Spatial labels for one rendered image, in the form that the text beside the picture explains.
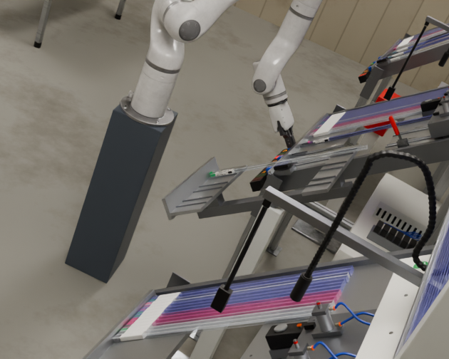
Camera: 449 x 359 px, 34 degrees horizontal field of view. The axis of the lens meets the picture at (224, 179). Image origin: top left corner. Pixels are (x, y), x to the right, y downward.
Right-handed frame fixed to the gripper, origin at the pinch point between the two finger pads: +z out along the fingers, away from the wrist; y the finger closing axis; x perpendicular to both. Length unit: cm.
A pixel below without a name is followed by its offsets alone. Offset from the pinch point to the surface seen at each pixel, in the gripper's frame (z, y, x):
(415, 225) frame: 40, -1, 36
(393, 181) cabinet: 34, -34, 22
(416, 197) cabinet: 41, -31, 30
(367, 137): 24, -72, 4
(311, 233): 64, -66, -35
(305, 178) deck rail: 4.9, 31.9, 15.4
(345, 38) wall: 10, -327, -75
